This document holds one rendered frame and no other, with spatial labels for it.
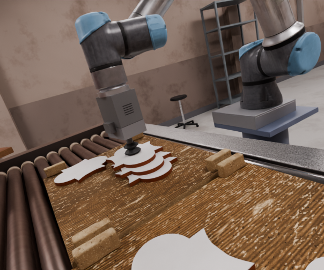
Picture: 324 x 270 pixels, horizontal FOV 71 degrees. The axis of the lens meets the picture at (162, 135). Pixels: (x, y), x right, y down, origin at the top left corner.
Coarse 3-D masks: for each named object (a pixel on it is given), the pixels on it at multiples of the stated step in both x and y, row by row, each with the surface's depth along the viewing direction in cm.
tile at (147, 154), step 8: (144, 144) 61; (120, 152) 60; (144, 152) 56; (152, 152) 54; (112, 160) 56; (120, 160) 55; (128, 160) 53; (136, 160) 52; (144, 160) 51; (152, 160) 52; (120, 168) 52
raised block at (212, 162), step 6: (222, 150) 46; (228, 150) 46; (210, 156) 45; (216, 156) 44; (222, 156) 45; (228, 156) 46; (210, 162) 44; (216, 162) 44; (210, 168) 44; (216, 168) 44
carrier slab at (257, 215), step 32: (224, 192) 37; (256, 192) 35; (288, 192) 33; (320, 192) 32; (160, 224) 34; (192, 224) 32; (224, 224) 31; (256, 224) 29; (288, 224) 28; (320, 224) 27; (128, 256) 30; (256, 256) 25; (288, 256) 24; (320, 256) 23
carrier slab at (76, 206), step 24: (168, 144) 65; (192, 168) 48; (48, 192) 55; (72, 192) 52; (96, 192) 49; (120, 192) 46; (144, 192) 44; (168, 192) 41; (192, 192) 41; (72, 216) 42; (96, 216) 40; (120, 216) 38; (144, 216) 37; (72, 264) 31
